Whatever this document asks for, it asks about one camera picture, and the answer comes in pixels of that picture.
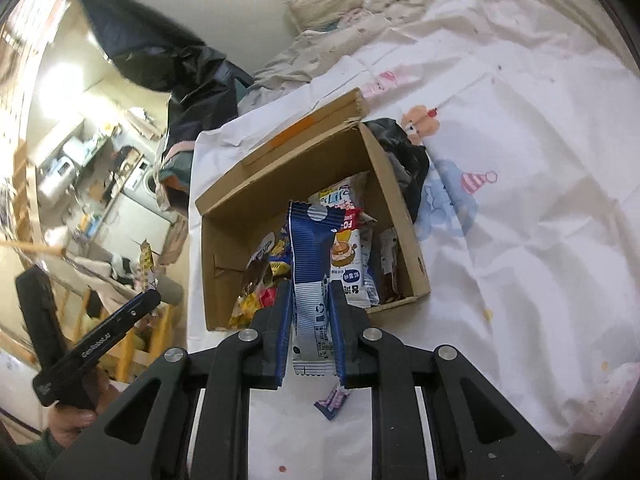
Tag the person's left hand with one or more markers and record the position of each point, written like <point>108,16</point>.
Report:
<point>75,420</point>

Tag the clothes on wooden rack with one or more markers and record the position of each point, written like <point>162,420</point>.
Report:
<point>110,272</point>

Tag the small purple snack packet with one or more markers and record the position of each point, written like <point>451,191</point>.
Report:
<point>332,401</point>

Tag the dark brown snack packet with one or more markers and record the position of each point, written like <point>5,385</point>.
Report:
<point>387,270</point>

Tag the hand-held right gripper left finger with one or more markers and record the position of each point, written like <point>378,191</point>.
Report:
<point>282,330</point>

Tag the brown cardboard box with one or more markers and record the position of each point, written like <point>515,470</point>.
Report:
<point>220,260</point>

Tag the red white long snack packet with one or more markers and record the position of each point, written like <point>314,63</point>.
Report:
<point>351,260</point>

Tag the white countertop appliance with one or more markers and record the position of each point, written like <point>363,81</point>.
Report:
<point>65,165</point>

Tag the black plastic bag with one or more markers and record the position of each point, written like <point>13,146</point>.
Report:
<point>400,155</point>
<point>125,35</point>

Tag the white puffed snack bag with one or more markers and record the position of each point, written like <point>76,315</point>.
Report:
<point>336,195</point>

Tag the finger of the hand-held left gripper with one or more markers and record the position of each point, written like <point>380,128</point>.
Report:
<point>145,305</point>

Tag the person's left forearm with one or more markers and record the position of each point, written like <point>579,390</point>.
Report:
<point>40,452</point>

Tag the crumpled beige blanket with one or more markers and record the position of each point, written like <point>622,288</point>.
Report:
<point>350,15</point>

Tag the pink teal cloth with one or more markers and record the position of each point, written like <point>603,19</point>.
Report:
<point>172,160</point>

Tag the white washing machine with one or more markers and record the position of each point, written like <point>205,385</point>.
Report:
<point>142,182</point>

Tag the dark jacket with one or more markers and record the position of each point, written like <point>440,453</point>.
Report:
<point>200,95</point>

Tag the white printed bedsheet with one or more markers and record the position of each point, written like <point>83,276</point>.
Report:
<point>525,260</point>

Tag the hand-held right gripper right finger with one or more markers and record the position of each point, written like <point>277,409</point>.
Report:
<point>337,335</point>

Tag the yellow black snack packet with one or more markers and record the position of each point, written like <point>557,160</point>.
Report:
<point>146,260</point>

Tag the brown white snack packet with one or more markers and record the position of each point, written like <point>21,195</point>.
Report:
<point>260,260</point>

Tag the navy blue white snack packet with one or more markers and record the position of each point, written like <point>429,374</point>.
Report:
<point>310,260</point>

